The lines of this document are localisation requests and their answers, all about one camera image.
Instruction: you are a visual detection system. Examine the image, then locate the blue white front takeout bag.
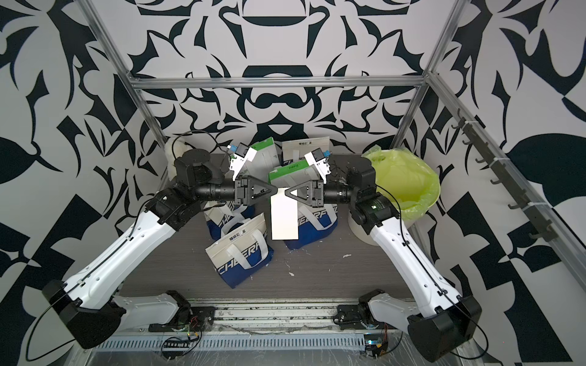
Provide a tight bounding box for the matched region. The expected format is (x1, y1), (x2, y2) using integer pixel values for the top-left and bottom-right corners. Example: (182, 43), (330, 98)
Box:
(205, 213), (274, 289)

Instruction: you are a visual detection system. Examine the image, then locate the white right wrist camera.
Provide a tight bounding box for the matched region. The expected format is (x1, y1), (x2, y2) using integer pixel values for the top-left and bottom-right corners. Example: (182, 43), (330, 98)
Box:
(305, 148), (331, 184)

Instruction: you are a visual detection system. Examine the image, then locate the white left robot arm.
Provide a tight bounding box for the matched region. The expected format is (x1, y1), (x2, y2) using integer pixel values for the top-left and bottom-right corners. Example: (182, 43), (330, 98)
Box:
(43, 149), (277, 349)

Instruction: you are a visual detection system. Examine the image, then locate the green plastic bin liner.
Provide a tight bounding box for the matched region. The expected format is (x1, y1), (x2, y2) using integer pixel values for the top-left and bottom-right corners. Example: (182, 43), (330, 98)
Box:
(363, 146), (441, 222)

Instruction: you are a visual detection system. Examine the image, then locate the blue white takeout bag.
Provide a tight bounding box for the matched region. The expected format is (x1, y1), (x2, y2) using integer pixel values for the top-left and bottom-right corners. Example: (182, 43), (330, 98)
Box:
(282, 137), (331, 165)
(205, 213), (274, 289)
(203, 201), (256, 240)
(285, 203), (338, 250)

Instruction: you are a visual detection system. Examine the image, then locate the green white right takeout bag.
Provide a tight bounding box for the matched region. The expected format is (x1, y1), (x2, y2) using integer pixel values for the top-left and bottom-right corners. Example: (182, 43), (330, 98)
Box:
(268, 160), (321, 188)

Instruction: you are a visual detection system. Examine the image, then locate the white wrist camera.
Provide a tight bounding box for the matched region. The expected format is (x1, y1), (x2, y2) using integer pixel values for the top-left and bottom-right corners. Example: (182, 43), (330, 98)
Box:
(227, 143), (257, 181)
(305, 148), (331, 184)

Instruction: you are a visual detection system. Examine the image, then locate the green white takeout bag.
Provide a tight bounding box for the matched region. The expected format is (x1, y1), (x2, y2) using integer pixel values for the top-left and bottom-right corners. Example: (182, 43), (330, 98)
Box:
(248, 137), (281, 181)
(268, 160), (321, 188)

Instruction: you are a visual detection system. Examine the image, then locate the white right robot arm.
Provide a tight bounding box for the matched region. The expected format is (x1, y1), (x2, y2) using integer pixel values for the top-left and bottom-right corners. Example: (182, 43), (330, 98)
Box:
(285, 158), (482, 362)

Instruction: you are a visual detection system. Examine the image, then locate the grey wall hook rail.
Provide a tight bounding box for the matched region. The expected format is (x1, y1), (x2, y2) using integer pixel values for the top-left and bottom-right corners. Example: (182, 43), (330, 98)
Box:
(450, 108), (560, 243)

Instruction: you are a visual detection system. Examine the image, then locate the white plush bear toy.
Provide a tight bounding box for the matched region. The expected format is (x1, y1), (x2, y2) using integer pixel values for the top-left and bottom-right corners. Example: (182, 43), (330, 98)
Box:
(164, 137), (185, 179)

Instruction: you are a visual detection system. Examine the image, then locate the green white left takeout bag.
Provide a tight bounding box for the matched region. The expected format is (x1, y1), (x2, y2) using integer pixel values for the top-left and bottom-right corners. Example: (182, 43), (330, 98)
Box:
(248, 137), (281, 181)

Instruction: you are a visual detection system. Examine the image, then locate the cream ribbed trash bin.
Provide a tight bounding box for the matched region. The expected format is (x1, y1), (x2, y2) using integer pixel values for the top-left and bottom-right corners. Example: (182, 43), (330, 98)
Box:
(347, 215), (378, 247)

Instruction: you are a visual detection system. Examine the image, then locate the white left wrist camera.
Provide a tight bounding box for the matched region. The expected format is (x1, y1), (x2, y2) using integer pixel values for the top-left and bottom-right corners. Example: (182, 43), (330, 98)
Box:
(227, 143), (257, 181)

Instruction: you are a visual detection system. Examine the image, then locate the white receipt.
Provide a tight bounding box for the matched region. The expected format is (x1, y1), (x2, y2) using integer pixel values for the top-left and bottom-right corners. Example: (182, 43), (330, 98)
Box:
(270, 188), (298, 240)

